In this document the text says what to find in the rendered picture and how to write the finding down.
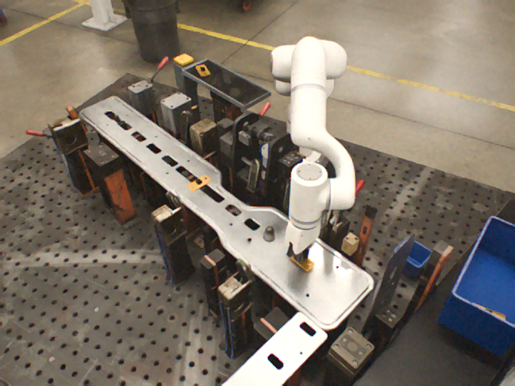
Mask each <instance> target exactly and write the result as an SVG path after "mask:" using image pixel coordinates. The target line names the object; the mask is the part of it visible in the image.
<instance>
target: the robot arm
mask: <svg viewBox="0 0 515 386"><path fill-rule="evenodd" d="M269 59H270V60H269V68H270V72H271V74H272V76H273V77H274V89H275V90H276V91H277V92H278V93H279V94H280V95H282V96H286V97H290V104H289V105H288V107H287V132H288V133H290V135H291V139H292V142H293V143H294V144H295V145H297V146H299V147H300V151H299V153H301V154H303V155H305V156H306V157H307V158H306V159H303V163H300V164H298V165H296V166H295V167H294V168H293V170H292V172H291V184H290V210H289V219H290V221H289V223H288V225H287V230H286V234H285V239H284V246H285V247H288V246H289V245H290V246H289V248H288V251H287V254H286V255H287V256H288V257H292V256H294V259H295V260H296V261H297V262H299V263H301V264H302V263H303V256H305V258H306V259H308V258H309V253H310V250H309V249H310V248H311V246H312V242H314V241H315V240H316V239H317V238H318V236H319V234H320V222H321V219H322V213H323V210H346V209H349V208H351V207H352V206H353V204H354V201H355V192H356V187H355V172H354V167H353V162H352V159H351V158H350V156H349V154H348V152H347V151H346V150H345V149H344V147H343V146H342V145H341V144H340V143H339V142H338V141H336V140H335V139H334V138H333V137H332V136H331V135H330V134H329V133H328V132H327V131H326V99H327V98H328V97H329V96H330V94H331V93H332V92H333V89H334V87H335V82H336V78H339V77H341V76H342V75H343V74H344V73H345V71H346V67H347V60H348V58H347V55H346V52H345V50H344V49H343V48H342V47H341V46H340V45H339V44H337V43H335V42H332V41H324V40H318V39H316V38H313V37H305V38H303V39H302V40H300V41H299V42H298V43H297V45H284V46H280V47H277V48H275V49H274V50H273V51H272V53H271V55H270V58H269ZM321 154H322V155H324V156H326V157H327V158H328V159H329V160H330V161H331V162H332V163H333V166H334V168H335V170H336V178H327V172H326V169H325V168H324V167H323V166H321V165H319V164H316V163H314V162H315V161H316V160H318V158H319V157H320V155H321Z"/></svg>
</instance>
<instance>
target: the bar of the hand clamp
mask: <svg viewBox="0 0 515 386"><path fill-rule="evenodd" d="M343 211H344V210H329V212H328V215H327V218H326V223H325V225H326V226H327V225H329V224H330V219H332V217H333V215H334V216H336V220H335V222H334V225H333V231H334V230H335V226H336V225H337V224H338V223H339V222H340V221H341V218H342V215H343Z"/></svg>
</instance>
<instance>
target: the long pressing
mask: <svg viewBox="0 0 515 386"><path fill-rule="evenodd" d="M107 112H112V113H113V114H115V115H118V116H119V118H120V121H119V122H116V121H115V119H114V120H111V119H110V118H109V117H108V116H106V115H105V114H104V113H107ZM79 117H80V118H81V119H82V120H83V121H84V122H86V123H87V124H88V125H89V126H91V127H92V128H93V129H95V130H96V131H97V132H98V133H99V134H101V136H102V137H103V138H105V139H106V140H107V141H108V142H110V143H111V144H112V145H113V146H115V147H116V148H117V149H119V150H120V151H121V152H122V153H123V154H124V155H125V156H126V157H127V158H129V159H130V160H131V161H132V162H134V163H135V164H136V165H138V166H139V167H140V168H141V169H142V170H143V171H144V172H145V173H147V174H148V175H149V176H150V177H152V178H153V179H154V180H155V181H156V182H158V183H159V184H160V185H161V186H162V187H164V189H166V190H167V191H169V190H171V189H172V190H173V191H174V192H175V193H176V194H178V195H179V197H180V198H181V199H180V201H181V202H182V203H183V204H184V205H185V206H186V207H187V208H188V209H190V210H191V211H192V212H193V213H195V214H196V215H197V216H198V217H200V218H201V219H202V220H203V221H204V222H205V223H206V224H208V225H209V226H210V227H211V228H213V229H214V230H215V231H216V232H217V234H218V237H219V239H220V241H221V244H222V246H223V248H225V249H226V250H227V252H229V253H230V254H231V255H232V256H233V257H235V258H236V259H237V260H238V259H239V258H240V257H243V258H244V259H246V260H247V261H248V262H249V263H250V264H251V269H252V272H253V274H255V275H256V276H257V277H258V278H259V279H261V280H262V281H263V282H264V283H266V284H267V285H268V286H269V287H270V288H271V289H272V290H273V291H274V292H276V293H277V294H278V295H279V296H280V297H282V298H283V299H284V300H285V301H286V302H288V303H289V304H290V305H291V306H292V307H294V308H295V309H296V310H297V311H298V312H301V313H303V314H304V315H305V316H307V317H308V318H309V319H310V320H311V321H313V322H314V323H315V324H316V325H318V326H319V327H320V328H321V329H322V330H323V331H324V332H332V331H334V330H336V329H338V328H339V327H340V326H341V325H342V324H343V323H344V322H345V320H346V319H347V318H348V317H349V316H350V315H351V314H352V313H353V312H354V311H355V310H356V309H357V308H358V307H359V305H360V304H361V303H362V302H363V301H364V300H365V299H366V298H367V297H368V296H369V295H370V294H371V293H372V291H373V289H374V280H373V278H372V277H371V276H370V275H369V274H368V273H367V272H366V271H364V270H362V269H361V268H360V267H358V266H357V265H355V264H354V263H353V262H351V261H350V260H348V259H347V258H345V257H344V256H343V255H342V254H340V253H339V252H337V251H336V250H334V249H333V248H332V247H331V246H329V245H328V244H326V243H325V242H323V241H322V240H321V239H319V238H317V239H316V240H315V241H314V242H312V246H311V248H310V249H309V250H310V253H309V258H310V259H311V260H313V261H314V262H315V263H316V265H315V266H314V267H312V268H311V269H310V270H309V271H306V270H305V269H304V268H303V267H301V266H300V265H299V264H297V263H296V262H295V261H293V260H292V259H290V258H289V257H288V256H287V255H286V254H287V251H288V248H289V246H290V245H289V246H288V247H285V246H284V239H285V234H286V230H287V225H288V223H289V221H290V219H289V217H288V216H287V215H286V214H285V213H283V212H282V211H280V210H279V209H277V208H274V207H251V206H247V205H246V204H244V203H243V202H242V201H240V200H239V199H237V198H236V197H235V196H234V195H232V194H231V193H230V192H228V191H227V190H225V189H224V188H223V187H222V173H221V171H220V170H218V169H217V168H216V167H214V166H213V165H212V164H210V163H209V162H207V161H206V160H204V159H203V158H202V157H201V156H199V155H198V154H196V153H195V152H193V151H192V150H191V149H190V148H188V147H187V146H185V145H184V144H182V143H181V142H180V141H179V140H177V139H176V138H174V137H173V136H171V135H170V134H168V133H167V132H166V131H165V130H163V129H162V128H160V127H159V126H157V125H156V124H155V123H153V122H152V121H151V120H149V119H148V118H146V117H145V116H144V115H143V114H141V113H139V112H138V111H137V110H135V109H134V108H132V107H131V106H130V105H129V104H127V103H125V102H124V101H123V100H121V99H120V98H119V97H117V96H112V97H110V98H107V99H105V100H102V101H100V102H99V103H96V104H94V105H92V106H89V107H87V108H85V109H83V110H81V111H80V113H79ZM120 122H125V123H126V124H128V125H129V126H130V127H132V129H129V130H127V131H126V130H124V129H123V128H121V127H120V126H119V125H117V124H118V123H120ZM107 125H108V126H107ZM135 132H138V133H139V134H140V135H142V136H143V137H145V138H146V140H144V141H143V142H139V141H138V140H137V139H135V138H134V137H133V136H131V135H132V134H134V133H135ZM155 136H157V137H155ZM149 144H153V145H155V146H156V147H158V148H159V149H161V150H162V151H161V152H160V153H158V154H155V153H154V152H152V151H151V150H149V149H148V148H147V147H146V146H147V145H149ZM167 155H168V156H169V157H171V158H172V159H174V160H175V161H176V162H178V165H176V166H174V167H172V166H170V165H169V164H167V163H166V162H165V161H163V160H162V158H163V157H165V156H167ZM188 161H189V162H188ZM181 166H182V167H184V168H185V169H186V170H188V171H189V172H191V173H192V174H193V175H194V176H195V177H197V178H200V177H202V176H203V175H207V176H208V177H209V178H211V179H212V180H211V181H210V182H208V183H207V184H205V185H207V186H208V187H210V188H211V189H212V190H214V191H215V192H217V193H218V194H219V195H221V196H222V197H223V198H224V201H222V202H220V203H218V202H216V201H215V200H213V199H212V198H211V197H209V196H208V195H207V194H206V193H204V192H203V191H202V190H201V189H200V188H199V189H197V190H196V191H191V190H190V189H189V188H187V185H189V184H191V182H190V181H189V180H188V179H187V178H185V177H184V176H183V175H181V174H180V173H179V172H177V171H176V169H177V168H179V167H181ZM166 173H168V174H166ZM231 204H232V205H234V206H235V207H236V208H237V209H238V210H240V211H241V214H239V215H238V216H234V215H233V214H231V213H230V212H229V211H227V210H226V208H227V206H229V205H231ZM248 219H251V220H253V221H254V222H255V223H257V224H258V225H259V226H260V227H259V228H258V229H257V230H256V231H253V230H252V229H250V228H249V227H248V226H247V225H245V224H244V223H245V221H247V220H248ZM230 224H233V225H232V226H231V225H230ZM267 226H272V227H273V228H274V232H275V235H274V237H275V238H274V240H273V241H271V242H268V241H266V240H265V239H264V230H265V228H266V227H267ZM249 238H251V240H248V239H249ZM336 267H339V269H337V268H336ZM307 294H309V295H310V296H309V297H307V296H306V295H307Z"/></svg>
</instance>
